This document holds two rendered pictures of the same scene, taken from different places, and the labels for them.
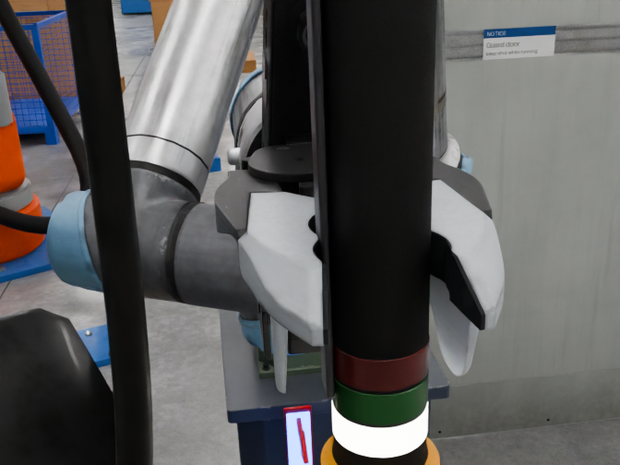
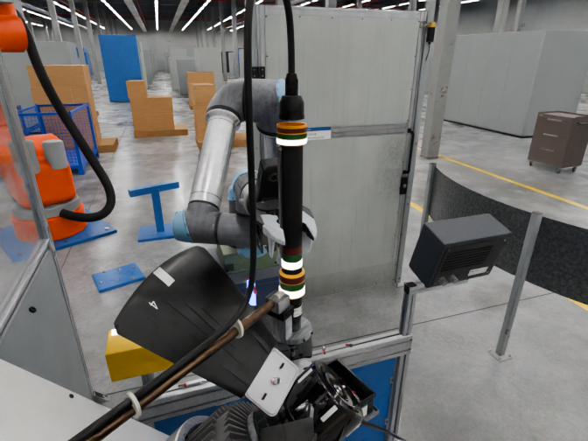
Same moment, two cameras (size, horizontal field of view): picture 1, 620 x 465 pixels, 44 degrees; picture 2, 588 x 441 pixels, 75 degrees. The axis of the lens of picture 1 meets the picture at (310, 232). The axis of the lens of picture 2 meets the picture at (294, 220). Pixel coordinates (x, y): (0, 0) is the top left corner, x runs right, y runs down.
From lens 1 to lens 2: 37 cm
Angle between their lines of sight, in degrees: 12
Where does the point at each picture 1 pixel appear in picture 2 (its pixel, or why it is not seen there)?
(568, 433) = (342, 296)
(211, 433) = not seen: hidden behind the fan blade
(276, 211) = (268, 219)
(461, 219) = (307, 219)
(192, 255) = (223, 229)
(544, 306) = (331, 243)
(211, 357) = not seen: hidden behind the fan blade
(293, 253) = (276, 227)
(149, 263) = (208, 232)
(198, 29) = (214, 155)
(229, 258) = (234, 229)
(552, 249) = (332, 219)
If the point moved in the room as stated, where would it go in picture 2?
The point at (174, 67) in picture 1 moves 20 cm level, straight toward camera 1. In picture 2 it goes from (208, 168) to (227, 193)
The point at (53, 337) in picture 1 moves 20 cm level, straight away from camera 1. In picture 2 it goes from (203, 252) to (169, 216)
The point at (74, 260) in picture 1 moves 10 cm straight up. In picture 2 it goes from (182, 233) to (177, 190)
